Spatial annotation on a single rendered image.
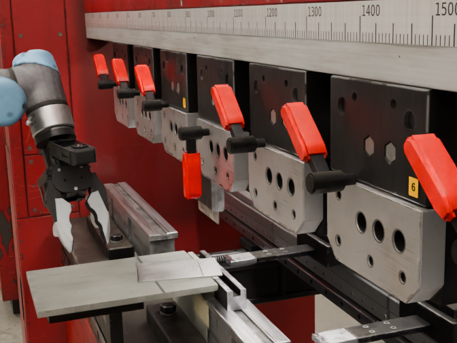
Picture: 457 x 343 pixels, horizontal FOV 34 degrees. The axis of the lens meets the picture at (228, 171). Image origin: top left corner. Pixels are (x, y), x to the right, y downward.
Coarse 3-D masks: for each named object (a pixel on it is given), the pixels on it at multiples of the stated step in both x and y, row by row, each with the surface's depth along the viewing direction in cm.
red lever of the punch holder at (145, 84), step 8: (136, 72) 121; (144, 72) 121; (144, 80) 120; (152, 80) 121; (144, 88) 119; (152, 88) 119; (144, 96) 120; (152, 96) 119; (144, 104) 117; (152, 104) 117; (160, 104) 118; (168, 104) 118
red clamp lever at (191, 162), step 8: (184, 128) 98; (192, 128) 99; (200, 128) 99; (208, 128) 100; (184, 136) 98; (192, 136) 99; (200, 136) 99; (192, 144) 99; (184, 152) 100; (192, 152) 99; (184, 160) 99; (192, 160) 99; (200, 160) 100; (184, 168) 99; (192, 168) 99; (200, 168) 100; (184, 176) 100; (192, 176) 100; (200, 176) 100; (184, 184) 100; (192, 184) 100; (200, 184) 100; (184, 192) 101; (192, 192) 100; (200, 192) 100
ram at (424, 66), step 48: (96, 0) 173; (144, 0) 129; (192, 0) 103; (240, 0) 86; (288, 0) 73; (336, 0) 64; (192, 48) 105; (240, 48) 87; (288, 48) 74; (336, 48) 65; (384, 48) 58; (432, 48) 52
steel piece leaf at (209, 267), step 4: (200, 260) 122; (204, 260) 122; (208, 260) 122; (212, 260) 122; (200, 264) 120; (204, 264) 120; (208, 264) 120; (212, 264) 120; (216, 264) 120; (204, 268) 118; (208, 268) 118; (212, 268) 118; (216, 268) 118; (204, 272) 117; (208, 272) 117; (212, 272) 117; (216, 272) 116; (220, 272) 116; (204, 276) 115; (208, 276) 115; (212, 276) 115
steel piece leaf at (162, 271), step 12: (144, 264) 121; (156, 264) 121; (168, 264) 121; (180, 264) 121; (192, 264) 121; (144, 276) 116; (156, 276) 115; (168, 276) 115; (180, 276) 115; (192, 276) 115
